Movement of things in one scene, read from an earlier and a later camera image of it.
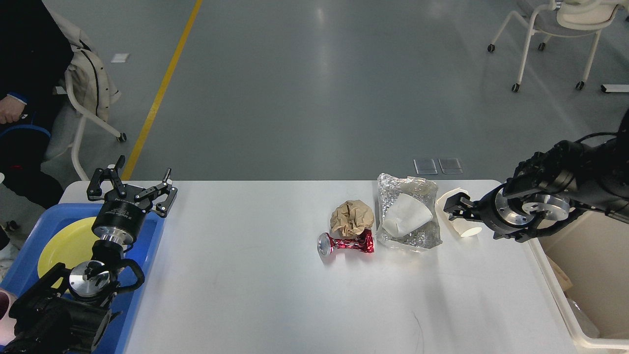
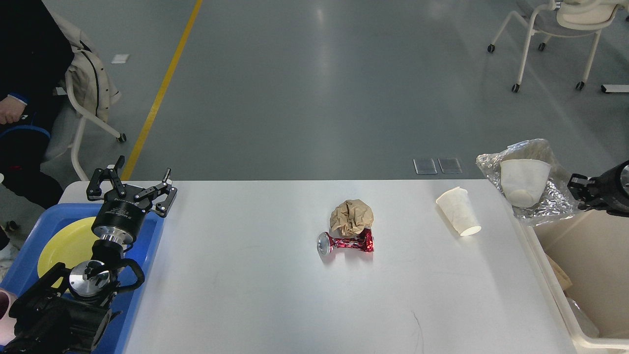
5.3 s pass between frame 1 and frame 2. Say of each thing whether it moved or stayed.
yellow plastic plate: stayed
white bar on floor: stayed
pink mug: stayed
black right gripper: moved
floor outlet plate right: stayed
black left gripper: stayed
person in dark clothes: stayed
